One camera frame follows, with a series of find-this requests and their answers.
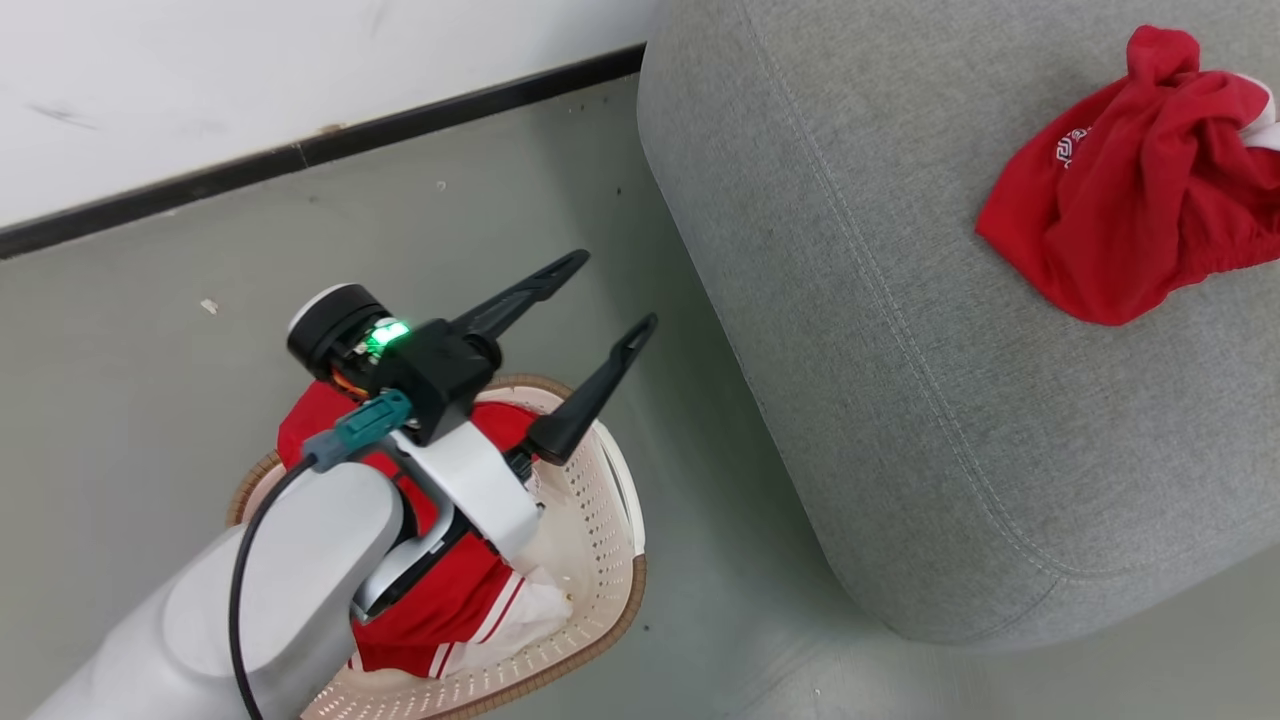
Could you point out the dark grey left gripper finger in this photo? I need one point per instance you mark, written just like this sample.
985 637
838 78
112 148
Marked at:
520 295
590 395

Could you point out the red garment with white stripes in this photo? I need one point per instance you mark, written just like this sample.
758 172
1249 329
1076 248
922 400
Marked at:
450 600

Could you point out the grey fabric sofa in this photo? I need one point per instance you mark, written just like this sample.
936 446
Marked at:
900 330

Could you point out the white perforated laundry basket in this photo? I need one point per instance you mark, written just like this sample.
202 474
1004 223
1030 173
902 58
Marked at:
590 540

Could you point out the black baseboard strip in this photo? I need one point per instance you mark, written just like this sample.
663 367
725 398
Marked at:
300 152

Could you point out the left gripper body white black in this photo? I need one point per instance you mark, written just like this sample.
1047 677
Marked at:
440 370

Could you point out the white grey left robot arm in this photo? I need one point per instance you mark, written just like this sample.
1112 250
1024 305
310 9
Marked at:
300 560

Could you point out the red garment with white logo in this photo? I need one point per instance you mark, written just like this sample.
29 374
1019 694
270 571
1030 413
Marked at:
1130 200

